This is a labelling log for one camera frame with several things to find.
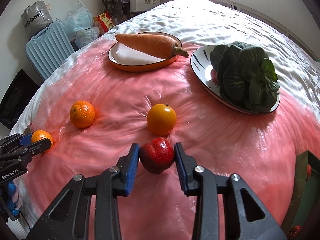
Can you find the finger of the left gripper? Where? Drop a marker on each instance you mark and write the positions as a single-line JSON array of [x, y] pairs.
[[25, 139], [38, 147]]

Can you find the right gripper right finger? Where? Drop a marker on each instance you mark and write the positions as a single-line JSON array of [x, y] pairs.
[[245, 215]]

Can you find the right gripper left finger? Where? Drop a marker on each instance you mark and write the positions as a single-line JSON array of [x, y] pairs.
[[67, 217]]

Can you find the orange mandarin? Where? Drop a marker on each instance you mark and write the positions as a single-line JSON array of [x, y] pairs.
[[82, 114], [39, 135]]

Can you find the red apple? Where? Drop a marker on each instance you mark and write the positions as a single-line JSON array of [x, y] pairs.
[[293, 232], [156, 155], [308, 172]]

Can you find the small orange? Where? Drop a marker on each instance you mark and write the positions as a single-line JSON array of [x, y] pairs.
[[161, 119]]

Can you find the green rectangular tray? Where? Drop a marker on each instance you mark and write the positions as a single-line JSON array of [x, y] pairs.
[[304, 206]]

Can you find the pink plastic sheet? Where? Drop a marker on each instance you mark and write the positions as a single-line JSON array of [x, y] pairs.
[[262, 149]]

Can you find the light blue suitcase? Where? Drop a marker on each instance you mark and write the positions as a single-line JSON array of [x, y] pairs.
[[47, 50]]

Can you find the grey printed bag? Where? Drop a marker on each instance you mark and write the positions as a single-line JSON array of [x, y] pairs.
[[35, 18]]

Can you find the orange rimmed plate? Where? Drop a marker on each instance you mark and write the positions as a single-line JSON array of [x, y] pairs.
[[130, 60]]

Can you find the translucent blue plastic bag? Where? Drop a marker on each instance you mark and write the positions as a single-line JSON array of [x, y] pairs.
[[79, 26]]

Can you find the red yellow snack bag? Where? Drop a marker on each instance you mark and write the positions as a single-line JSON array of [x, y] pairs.
[[105, 22]]

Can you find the green leafy vegetable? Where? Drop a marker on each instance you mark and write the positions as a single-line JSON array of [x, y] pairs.
[[246, 75]]

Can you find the orange carrot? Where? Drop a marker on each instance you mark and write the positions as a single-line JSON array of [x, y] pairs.
[[159, 46]]

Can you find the striped white plate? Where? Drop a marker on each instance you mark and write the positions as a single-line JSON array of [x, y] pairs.
[[202, 68]]

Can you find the white paper shopping bag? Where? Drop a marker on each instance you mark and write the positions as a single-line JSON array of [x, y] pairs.
[[143, 5]]

